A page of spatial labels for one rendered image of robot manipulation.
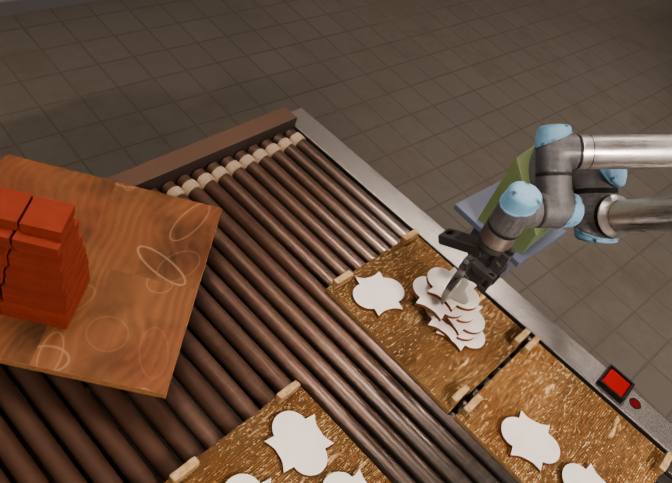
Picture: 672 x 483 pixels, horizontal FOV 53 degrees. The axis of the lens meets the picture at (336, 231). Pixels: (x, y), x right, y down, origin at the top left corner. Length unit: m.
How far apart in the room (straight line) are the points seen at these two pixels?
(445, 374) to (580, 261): 2.10
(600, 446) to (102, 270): 1.18
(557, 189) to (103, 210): 0.99
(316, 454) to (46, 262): 0.63
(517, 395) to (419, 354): 0.25
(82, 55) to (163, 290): 2.50
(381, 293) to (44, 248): 0.83
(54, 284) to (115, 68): 2.55
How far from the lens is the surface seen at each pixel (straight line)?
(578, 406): 1.77
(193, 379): 1.48
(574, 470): 1.66
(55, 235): 1.21
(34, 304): 1.36
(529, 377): 1.74
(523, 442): 1.62
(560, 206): 1.49
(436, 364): 1.64
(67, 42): 3.90
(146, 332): 1.39
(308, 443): 1.43
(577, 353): 1.89
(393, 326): 1.65
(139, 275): 1.47
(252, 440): 1.42
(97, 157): 3.23
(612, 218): 1.89
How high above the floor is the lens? 2.21
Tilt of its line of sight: 45 degrees down
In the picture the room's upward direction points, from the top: 22 degrees clockwise
